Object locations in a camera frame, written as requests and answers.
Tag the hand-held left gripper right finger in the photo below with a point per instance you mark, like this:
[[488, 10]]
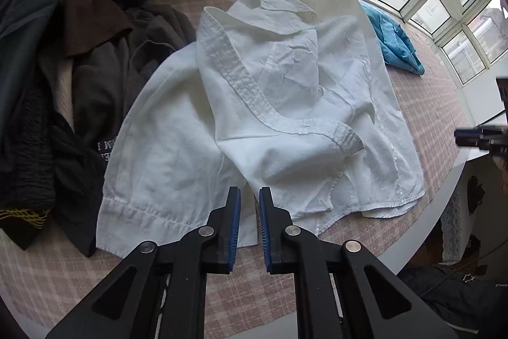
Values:
[[263, 231]]

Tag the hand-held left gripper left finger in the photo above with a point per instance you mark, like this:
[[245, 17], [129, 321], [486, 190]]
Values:
[[235, 227]]

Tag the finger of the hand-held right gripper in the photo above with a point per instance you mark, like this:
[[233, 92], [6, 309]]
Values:
[[472, 139], [468, 130]]

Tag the white shirt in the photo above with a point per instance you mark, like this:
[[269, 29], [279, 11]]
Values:
[[278, 85]]

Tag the pink checked blanket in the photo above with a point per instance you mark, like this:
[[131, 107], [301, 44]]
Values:
[[428, 100]]

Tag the white lace cloth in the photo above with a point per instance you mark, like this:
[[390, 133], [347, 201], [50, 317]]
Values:
[[450, 231]]

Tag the blue garment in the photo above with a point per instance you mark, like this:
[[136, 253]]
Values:
[[393, 41]]

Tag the person's dark jacket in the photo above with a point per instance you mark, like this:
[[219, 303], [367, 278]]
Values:
[[456, 303]]

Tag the dark grey printed garment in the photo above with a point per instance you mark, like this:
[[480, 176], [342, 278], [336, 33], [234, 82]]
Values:
[[107, 85]]

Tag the black garment with yellow stripes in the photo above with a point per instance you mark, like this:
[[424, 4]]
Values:
[[27, 164]]

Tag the beige garment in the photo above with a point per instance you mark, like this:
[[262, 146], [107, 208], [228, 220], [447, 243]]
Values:
[[59, 88]]

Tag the brown garment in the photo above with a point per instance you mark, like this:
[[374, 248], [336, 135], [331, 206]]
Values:
[[91, 21]]

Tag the dark teal garment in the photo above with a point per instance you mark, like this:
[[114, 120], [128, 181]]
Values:
[[24, 25]]

